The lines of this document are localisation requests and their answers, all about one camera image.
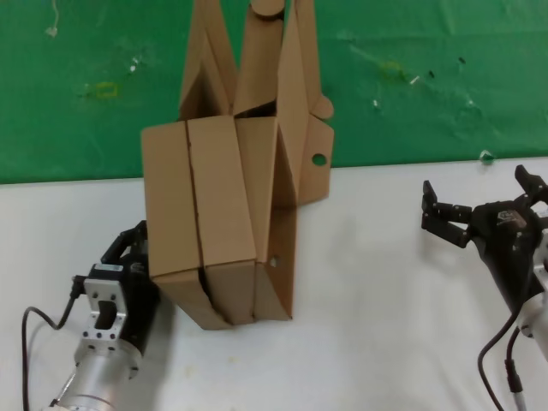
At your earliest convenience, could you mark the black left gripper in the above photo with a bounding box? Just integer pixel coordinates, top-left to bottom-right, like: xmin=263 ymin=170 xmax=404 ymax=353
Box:
xmin=101 ymin=220 xmax=162 ymax=359

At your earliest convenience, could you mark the brown cardboard paper box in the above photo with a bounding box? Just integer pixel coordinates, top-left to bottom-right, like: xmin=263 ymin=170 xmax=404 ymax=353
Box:
xmin=140 ymin=0 xmax=336 ymax=331

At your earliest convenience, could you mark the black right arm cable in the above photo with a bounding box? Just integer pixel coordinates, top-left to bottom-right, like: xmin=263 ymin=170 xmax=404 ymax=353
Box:
xmin=478 ymin=311 xmax=521 ymax=411

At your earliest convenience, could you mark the black cable with silver plug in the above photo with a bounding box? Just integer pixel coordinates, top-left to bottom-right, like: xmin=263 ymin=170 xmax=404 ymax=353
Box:
xmin=504 ymin=327 xmax=532 ymax=411

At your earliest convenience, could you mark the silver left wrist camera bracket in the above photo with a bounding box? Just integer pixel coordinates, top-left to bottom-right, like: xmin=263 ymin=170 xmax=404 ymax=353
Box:
xmin=75 ymin=263 xmax=129 ymax=343

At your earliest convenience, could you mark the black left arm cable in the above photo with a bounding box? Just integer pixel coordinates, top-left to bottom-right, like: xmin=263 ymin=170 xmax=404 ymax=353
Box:
xmin=19 ymin=273 xmax=86 ymax=411

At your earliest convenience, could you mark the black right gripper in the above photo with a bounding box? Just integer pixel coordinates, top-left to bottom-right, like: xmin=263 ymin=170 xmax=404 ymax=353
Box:
xmin=421 ymin=164 xmax=548 ymax=314

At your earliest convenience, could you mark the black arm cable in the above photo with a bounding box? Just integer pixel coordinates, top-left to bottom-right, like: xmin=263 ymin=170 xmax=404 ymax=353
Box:
xmin=19 ymin=273 xmax=86 ymax=411
xmin=478 ymin=311 xmax=521 ymax=411

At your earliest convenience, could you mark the green table cloth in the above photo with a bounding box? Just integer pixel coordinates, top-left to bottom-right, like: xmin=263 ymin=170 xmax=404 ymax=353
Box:
xmin=0 ymin=0 xmax=548 ymax=186

